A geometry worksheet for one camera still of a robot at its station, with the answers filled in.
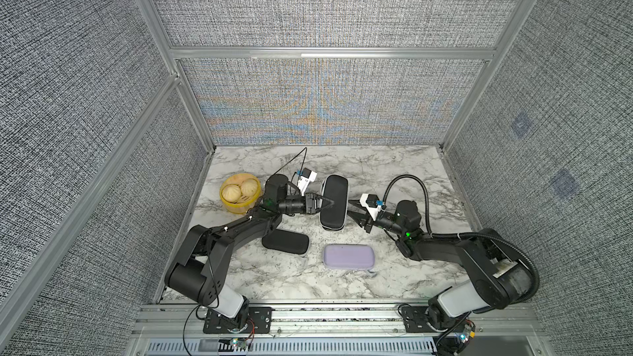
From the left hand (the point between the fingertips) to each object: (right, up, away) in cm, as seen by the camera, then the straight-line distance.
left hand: (335, 203), depth 78 cm
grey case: (+5, -18, +4) cm, 19 cm away
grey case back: (0, -4, -1) cm, 4 cm away
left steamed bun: (-39, +2, +18) cm, 43 cm away
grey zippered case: (-16, -14, +8) cm, 23 cm away
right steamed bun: (-33, +4, +20) cm, 38 cm away
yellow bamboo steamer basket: (-34, -2, +19) cm, 39 cm away
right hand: (+4, +1, +3) cm, 5 cm away
